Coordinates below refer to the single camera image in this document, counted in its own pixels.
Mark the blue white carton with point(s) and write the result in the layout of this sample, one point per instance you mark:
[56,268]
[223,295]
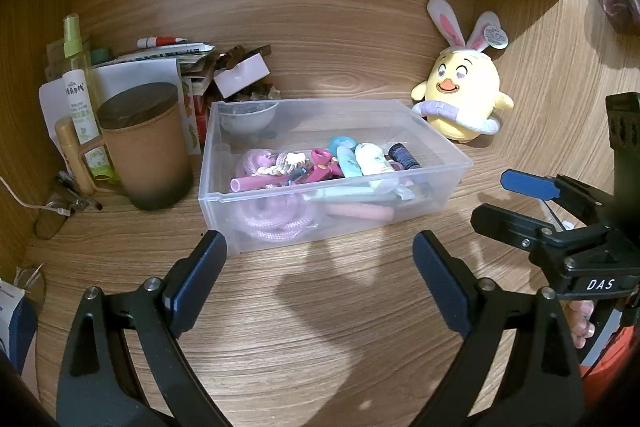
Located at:
[15,327]

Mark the folded printed leaflets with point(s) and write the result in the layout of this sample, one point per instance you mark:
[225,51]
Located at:
[165,53]

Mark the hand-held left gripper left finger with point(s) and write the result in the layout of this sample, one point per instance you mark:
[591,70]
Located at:
[197,282]

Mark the clear plastic storage box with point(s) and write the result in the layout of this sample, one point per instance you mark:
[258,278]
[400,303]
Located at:
[340,117]

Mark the white paper sheets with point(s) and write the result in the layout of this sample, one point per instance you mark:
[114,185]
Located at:
[140,74]

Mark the yellow chick plush toy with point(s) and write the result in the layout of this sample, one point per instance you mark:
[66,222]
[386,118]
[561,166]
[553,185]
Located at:
[465,82]

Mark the red snack packet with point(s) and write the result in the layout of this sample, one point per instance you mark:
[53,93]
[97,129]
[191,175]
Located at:
[196,117]

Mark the red white marker pen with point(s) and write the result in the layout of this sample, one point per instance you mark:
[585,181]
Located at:
[162,41]

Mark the small pink white box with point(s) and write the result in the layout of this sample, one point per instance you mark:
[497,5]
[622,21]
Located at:
[240,74]

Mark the pale blue tube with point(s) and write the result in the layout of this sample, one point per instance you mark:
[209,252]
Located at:
[347,162]

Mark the pink lip balm tube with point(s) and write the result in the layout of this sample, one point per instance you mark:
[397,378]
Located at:
[255,183]

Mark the white cream tube green label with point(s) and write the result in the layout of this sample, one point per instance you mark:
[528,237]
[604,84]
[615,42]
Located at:
[372,158]

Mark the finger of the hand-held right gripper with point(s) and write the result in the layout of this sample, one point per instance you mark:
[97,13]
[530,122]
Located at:
[510,224]
[530,184]

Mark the pink stick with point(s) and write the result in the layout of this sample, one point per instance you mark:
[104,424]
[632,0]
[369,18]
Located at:
[357,212]

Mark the person's right hand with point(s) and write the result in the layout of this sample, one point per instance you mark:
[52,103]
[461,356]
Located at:
[581,322]

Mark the pink scissors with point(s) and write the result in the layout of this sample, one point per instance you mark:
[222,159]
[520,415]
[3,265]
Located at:
[320,164]

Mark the light blue small item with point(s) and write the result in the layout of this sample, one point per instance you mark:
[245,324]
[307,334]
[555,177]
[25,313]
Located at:
[342,141]

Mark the green spray bottle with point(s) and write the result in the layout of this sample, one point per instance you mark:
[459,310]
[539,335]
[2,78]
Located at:
[74,42]

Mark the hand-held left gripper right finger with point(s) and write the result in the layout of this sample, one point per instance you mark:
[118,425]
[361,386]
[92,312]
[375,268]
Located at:
[440,282]

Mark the red orange cloth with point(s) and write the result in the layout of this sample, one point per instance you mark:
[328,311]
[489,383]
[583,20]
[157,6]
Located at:
[615,367]

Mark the white tube green print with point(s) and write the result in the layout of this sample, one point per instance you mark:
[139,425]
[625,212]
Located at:
[82,117]

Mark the small clear bowl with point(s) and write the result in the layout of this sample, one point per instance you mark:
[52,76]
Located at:
[250,117]

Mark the dark brown small items pile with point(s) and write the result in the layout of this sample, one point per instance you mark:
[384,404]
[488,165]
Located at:
[235,57]

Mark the dark blue small bottle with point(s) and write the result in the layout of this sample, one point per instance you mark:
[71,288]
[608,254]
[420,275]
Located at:
[404,156]

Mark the pale green roll-on stick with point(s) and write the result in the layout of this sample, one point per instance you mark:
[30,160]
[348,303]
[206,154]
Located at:
[350,193]

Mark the eyeglasses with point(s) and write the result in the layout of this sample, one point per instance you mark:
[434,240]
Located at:
[75,202]

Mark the brown mug with lid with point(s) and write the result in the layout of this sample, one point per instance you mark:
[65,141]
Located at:
[150,147]

